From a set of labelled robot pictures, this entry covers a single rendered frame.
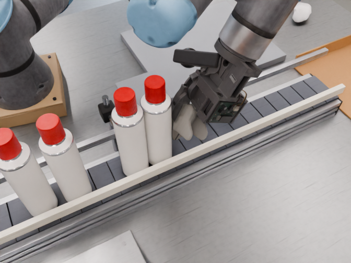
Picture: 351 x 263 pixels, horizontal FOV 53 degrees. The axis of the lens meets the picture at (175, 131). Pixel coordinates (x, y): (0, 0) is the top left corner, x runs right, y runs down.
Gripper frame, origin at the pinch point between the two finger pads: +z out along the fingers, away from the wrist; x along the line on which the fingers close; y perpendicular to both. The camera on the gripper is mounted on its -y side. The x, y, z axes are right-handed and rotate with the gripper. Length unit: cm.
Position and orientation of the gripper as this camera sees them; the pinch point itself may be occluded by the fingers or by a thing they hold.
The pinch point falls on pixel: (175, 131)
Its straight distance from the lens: 67.8
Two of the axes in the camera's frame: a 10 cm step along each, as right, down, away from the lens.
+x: 7.7, 0.0, 6.4
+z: -4.4, 7.2, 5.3
